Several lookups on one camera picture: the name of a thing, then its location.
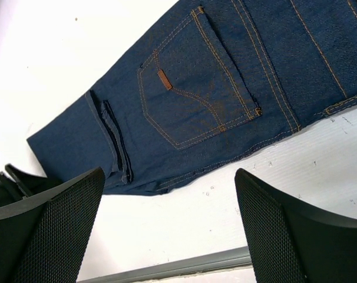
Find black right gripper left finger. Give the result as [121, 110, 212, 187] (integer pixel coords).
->
[0, 168, 105, 282]

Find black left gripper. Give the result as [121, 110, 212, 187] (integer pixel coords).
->
[0, 164, 62, 206]

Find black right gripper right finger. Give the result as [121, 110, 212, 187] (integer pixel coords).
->
[234, 169, 357, 282]

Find dark blue denim trousers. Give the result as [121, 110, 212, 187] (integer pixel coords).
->
[27, 0, 357, 196]

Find aluminium table edge rail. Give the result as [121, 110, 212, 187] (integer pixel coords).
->
[85, 246, 252, 282]

